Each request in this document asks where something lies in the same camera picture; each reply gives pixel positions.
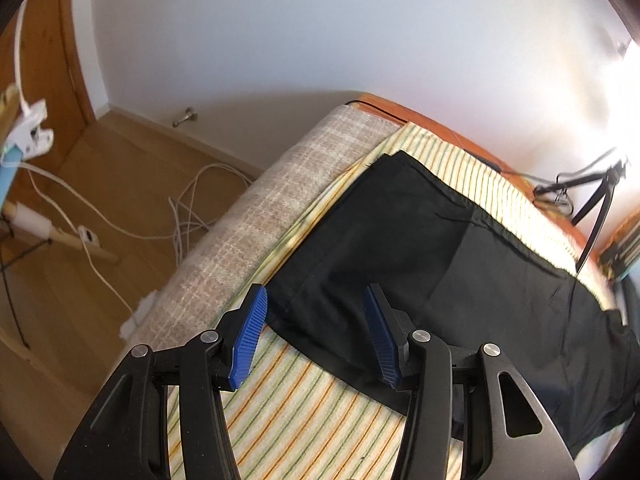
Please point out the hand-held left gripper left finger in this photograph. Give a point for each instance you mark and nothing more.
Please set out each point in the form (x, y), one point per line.
(247, 332)

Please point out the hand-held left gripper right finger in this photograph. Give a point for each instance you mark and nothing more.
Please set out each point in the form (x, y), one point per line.
(380, 340)

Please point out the black pants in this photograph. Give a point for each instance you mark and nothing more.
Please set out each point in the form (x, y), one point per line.
(400, 240)

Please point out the yellow striped bed sheet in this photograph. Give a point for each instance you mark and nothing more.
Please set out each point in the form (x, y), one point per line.
(300, 410)

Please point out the beige plaid blanket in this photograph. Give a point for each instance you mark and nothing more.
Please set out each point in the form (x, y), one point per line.
(260, 200)

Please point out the white plug adapter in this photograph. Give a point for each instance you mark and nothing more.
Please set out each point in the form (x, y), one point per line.
(88, 236)

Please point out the metal door stopper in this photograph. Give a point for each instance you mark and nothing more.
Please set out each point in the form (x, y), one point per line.
(184, 118)

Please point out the wooden stick with white foam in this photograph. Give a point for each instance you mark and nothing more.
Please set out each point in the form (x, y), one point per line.
(32, 222)

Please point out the black tripod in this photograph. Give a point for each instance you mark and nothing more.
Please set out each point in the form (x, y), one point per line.
(600, 210)

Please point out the light blue flat piece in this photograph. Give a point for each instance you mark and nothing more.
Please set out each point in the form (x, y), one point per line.
(9, 170)

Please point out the white plastic clamp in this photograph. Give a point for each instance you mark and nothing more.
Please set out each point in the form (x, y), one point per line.
(30, 132)

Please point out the wooden door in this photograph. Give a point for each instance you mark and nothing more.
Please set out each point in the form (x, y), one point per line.
(45, 60)

